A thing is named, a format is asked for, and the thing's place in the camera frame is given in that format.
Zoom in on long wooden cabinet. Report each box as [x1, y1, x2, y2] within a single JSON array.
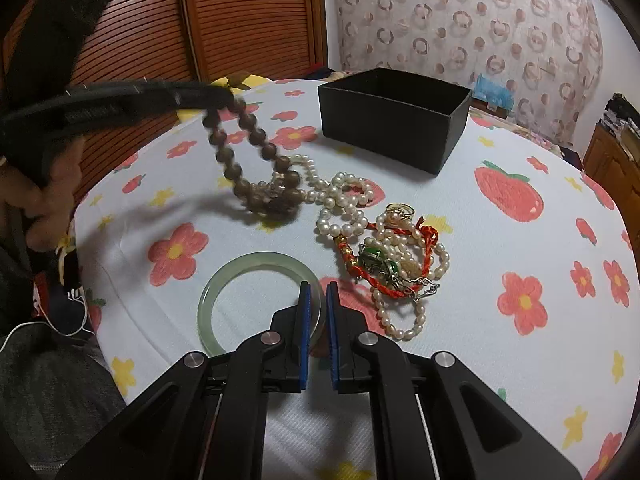
[[582, 124, 640, 202]]

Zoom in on floral bed blanket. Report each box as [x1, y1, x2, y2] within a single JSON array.
[[470, 102, 561, 153]]

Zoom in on brown wooden bead necklace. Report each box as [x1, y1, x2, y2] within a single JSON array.
[[202, 96, 307, 222]]

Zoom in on white cable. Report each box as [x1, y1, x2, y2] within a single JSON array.
[[0, 285, 96, 356]]

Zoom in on blue plastic bag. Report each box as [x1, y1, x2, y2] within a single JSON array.
[[472, 74, 516, 111]]

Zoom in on gold ring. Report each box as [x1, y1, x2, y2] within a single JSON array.
[[384, 202, 417, 224]]

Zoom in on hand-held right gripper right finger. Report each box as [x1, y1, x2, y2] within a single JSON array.
[[326, 282, 583, 480]]

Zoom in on circle patterned sheer curtain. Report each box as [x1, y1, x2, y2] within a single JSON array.
[[332, 0, 604, 126]]

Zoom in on black cardboard box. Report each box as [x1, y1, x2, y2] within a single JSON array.
[[318, 67, 472, 177]]

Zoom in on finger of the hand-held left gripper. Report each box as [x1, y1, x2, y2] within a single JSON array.
[[175, 81, 237, 112]]

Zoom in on green pendant silver chain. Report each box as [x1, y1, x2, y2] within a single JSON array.
[[357, 242, 441, 304]]

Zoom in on black folded clothes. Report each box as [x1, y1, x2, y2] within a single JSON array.
[[602, 92, 640, 136]]

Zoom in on pale green jade bangle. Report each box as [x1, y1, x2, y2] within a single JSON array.
[[197, 252, 323, 359]]

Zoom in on person's left hand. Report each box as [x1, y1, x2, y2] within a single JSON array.
[[0, 137, 87, 253]]

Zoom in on red cord bracelet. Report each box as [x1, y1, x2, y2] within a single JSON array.
[[336, 216, 442, 302]]

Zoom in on white pearl necklace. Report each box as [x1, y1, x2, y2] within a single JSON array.
[[272, 154, 451, 344]]

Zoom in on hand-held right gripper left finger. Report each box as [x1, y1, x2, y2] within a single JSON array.
[[55, 282, 313, 480]]

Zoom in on brown slatted wooden wardrobe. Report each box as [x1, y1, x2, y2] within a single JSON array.
[[15, 0, 329, 201]]

